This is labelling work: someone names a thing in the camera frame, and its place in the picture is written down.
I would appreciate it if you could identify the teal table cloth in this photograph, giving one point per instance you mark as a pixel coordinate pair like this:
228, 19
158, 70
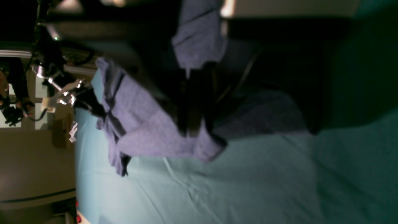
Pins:
272, 170

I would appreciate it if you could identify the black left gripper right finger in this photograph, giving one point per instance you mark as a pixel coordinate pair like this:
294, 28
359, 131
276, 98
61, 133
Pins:
271, 77

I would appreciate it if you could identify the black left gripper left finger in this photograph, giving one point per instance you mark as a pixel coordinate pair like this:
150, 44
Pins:
142, 51

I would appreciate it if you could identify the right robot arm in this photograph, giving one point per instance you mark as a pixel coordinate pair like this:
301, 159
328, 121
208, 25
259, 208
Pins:
24, 21

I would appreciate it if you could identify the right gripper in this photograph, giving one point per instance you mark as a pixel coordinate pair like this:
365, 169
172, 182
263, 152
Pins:
73, 93

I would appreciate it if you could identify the blue-grey T-shirt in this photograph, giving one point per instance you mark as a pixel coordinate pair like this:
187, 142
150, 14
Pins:
136, 125

